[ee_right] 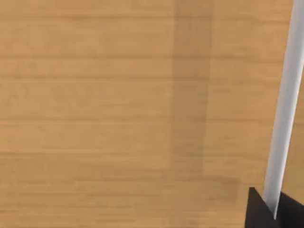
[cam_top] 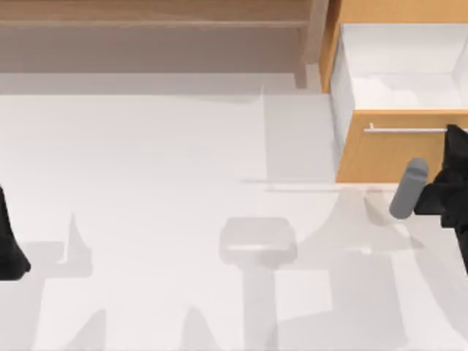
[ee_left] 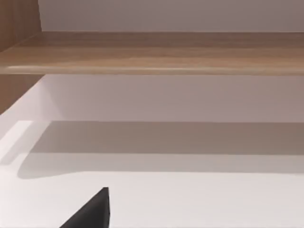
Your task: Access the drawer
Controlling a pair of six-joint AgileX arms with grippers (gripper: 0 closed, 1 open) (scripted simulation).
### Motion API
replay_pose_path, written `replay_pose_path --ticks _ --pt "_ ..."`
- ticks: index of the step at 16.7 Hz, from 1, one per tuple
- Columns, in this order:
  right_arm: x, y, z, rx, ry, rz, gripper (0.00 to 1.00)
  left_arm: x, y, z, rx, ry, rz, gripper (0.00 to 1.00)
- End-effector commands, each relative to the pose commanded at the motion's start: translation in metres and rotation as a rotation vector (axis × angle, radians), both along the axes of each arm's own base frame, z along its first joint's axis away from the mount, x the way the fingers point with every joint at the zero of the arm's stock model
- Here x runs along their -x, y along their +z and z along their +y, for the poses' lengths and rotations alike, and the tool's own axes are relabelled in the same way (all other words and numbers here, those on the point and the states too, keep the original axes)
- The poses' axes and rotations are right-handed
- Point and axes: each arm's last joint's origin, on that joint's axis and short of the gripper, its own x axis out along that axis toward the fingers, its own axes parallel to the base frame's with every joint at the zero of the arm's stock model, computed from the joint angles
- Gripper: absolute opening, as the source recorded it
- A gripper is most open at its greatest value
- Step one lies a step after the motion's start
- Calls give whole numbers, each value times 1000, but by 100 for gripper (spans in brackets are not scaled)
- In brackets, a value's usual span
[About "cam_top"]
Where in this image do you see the pale grey rounded box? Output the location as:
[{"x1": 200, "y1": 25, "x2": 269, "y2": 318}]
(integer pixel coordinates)
[{"x1": 388, "y1": 157, "x2": 430, "y2": 221}]

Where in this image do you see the pale wooden drawer front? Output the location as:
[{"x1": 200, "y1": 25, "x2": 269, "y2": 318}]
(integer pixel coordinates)
[{"x1": 335, "y1": 108, "x2": 468, "y2": 184}]

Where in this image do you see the drawer with pale grey inside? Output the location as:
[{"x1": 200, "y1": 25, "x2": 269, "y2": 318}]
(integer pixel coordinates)
[{"x1": 330, "y1": 23, "x2": 468, "y2": 176}]

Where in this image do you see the wooden cupboard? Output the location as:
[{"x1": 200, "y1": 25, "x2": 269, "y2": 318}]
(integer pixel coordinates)
[{"x1": 318, "y1": 0, "x2": 468, "y2": 94}]

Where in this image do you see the open wooden shelf unit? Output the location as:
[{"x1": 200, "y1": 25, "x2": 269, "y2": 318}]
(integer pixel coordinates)
[{"x1": 0, "y1": 0, "x2": 323, "y2": 89}]

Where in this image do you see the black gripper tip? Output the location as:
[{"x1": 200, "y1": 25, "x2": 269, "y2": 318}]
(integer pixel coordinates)
[{"x1": 0, "y1": 186, "x2": 32, "y2": 282}]

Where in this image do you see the long metal drawer handle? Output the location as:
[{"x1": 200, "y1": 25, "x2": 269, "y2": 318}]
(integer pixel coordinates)
[{"x1": 363, "y1": 123, "x2": 449, "y2": 134}]

